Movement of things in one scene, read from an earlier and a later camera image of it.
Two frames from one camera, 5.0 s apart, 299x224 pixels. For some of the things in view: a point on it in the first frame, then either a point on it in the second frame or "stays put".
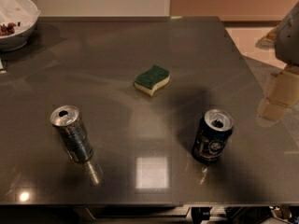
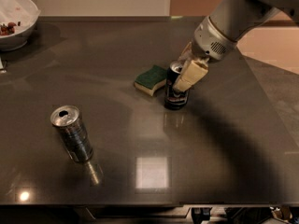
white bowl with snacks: (18, 20) stays put
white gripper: (288, 41) -> (209, 42)
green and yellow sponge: (147, 81) stays put
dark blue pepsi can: (212, 136) -> (175, 99)
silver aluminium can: (67, 119) stays put
